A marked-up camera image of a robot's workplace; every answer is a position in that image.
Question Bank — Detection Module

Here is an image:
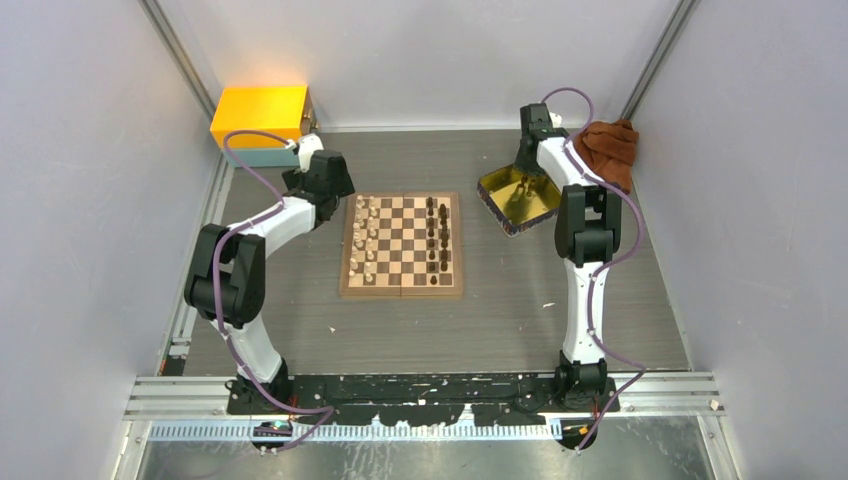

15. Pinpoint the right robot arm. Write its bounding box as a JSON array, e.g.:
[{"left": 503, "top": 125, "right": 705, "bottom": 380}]
[{"left": 514, "top": 103, "right": 622, "bottom": 411}]

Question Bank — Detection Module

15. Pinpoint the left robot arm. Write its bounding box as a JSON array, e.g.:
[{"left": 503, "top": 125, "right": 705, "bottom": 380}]
[{"left": 184, "top": 149, "right": 355, "bottom": 413}]

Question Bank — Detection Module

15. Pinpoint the wooden chess board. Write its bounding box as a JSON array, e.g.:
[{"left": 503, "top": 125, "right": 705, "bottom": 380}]
[{"left": 339, "top": 191, "right": 464, "bottom": 299}]

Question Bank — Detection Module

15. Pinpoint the brown cloth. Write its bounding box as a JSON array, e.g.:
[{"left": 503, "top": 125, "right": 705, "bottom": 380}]
[{"left": 574, "top": 119, "right": 640, "bottom": 194}]

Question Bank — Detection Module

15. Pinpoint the yellow drawer box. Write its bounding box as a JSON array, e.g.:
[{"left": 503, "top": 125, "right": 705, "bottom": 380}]
[{"left": 209, "top": 84, "right": 317, "bottom": 147}]

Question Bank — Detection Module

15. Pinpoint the yellow tin tray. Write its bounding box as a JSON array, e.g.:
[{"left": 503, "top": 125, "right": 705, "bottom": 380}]
[{"left": 477, "top": 165, "right": 561, "bottom": 237}]

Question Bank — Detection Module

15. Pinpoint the teal drawer box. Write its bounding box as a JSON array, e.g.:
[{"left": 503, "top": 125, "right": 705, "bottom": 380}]
[{"left": 220, "top": 129, "right": 299, "bottom": 168}]

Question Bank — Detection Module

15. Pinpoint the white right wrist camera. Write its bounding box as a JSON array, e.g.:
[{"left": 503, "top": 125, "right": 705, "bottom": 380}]
[{"left": 549, "top": 112, "right": 563, "bottom": 128}]

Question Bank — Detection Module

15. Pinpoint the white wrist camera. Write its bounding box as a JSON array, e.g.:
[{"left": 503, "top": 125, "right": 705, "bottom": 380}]
[
  {"left": 549, "top": 112, "right": 563, "bottom": 128},
  {"left": 297, "top": 133, "right": 324, "bottom": 172}
]

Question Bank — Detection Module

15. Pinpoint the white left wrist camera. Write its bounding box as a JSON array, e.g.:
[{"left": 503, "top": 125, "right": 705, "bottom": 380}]
[{"left": 297, "top": 133, "right": 324, "bottom": 172}]

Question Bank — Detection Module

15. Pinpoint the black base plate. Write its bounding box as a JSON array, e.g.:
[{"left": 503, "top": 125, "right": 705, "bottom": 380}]
[{"left": 225, "top": 373, "right": 615, "bottom": 427}]

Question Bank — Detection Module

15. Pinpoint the aluminium frame rail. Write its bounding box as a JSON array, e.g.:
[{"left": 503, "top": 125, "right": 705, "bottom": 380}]
[{"left": 124, "top": 372, "right": 725, "bottom": 450}]

